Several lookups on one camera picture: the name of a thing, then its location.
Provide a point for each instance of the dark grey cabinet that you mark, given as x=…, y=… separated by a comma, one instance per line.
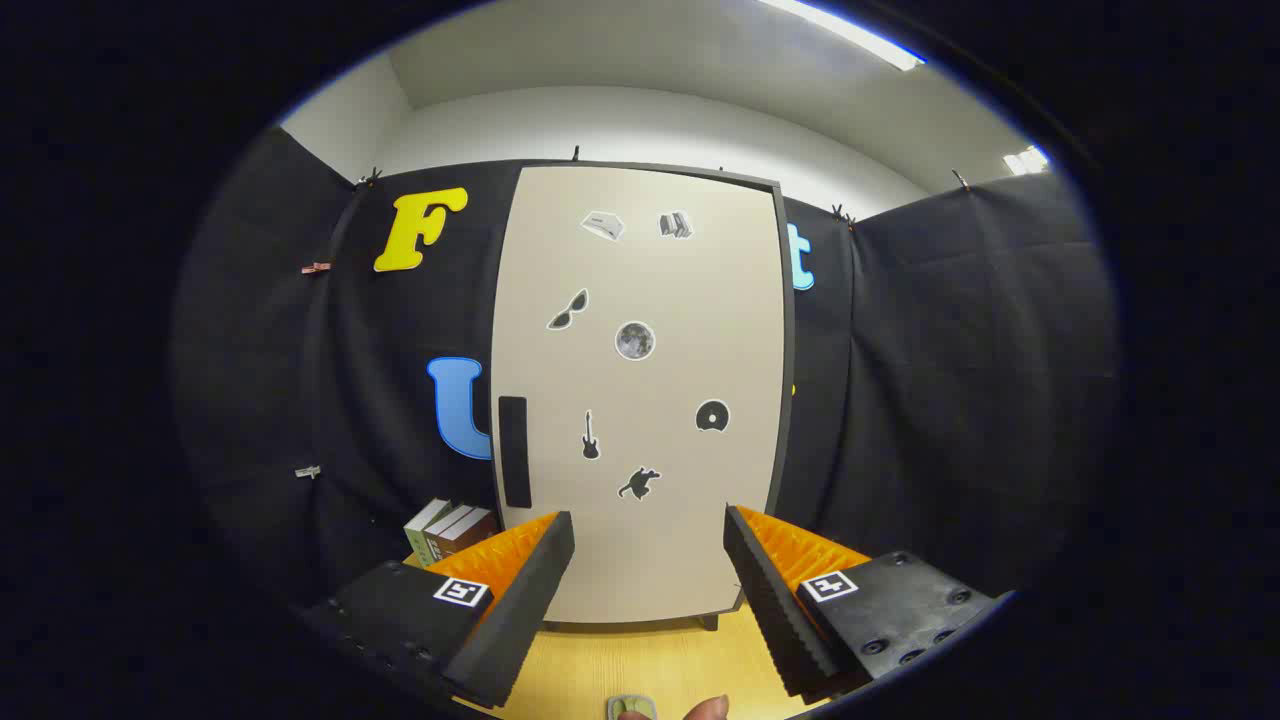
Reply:
x=787, y=330

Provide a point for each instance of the square ceiling light panel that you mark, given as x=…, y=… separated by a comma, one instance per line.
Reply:
x=1026, y=160

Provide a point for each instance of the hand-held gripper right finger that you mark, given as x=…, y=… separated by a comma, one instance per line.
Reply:
x=775, y=610

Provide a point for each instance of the green book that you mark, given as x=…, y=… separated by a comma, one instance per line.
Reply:
x=420, y=530

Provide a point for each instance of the beige cabinet door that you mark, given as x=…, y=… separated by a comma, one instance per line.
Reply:
x=700, y=300

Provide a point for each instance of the ceiling light strip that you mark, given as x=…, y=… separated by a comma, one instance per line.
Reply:
x=850, y=35

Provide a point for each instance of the black backdrop cloth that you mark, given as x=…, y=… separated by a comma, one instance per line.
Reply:
x=950, y=380

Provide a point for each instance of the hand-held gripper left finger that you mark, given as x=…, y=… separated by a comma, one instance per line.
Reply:
x=520, y=620

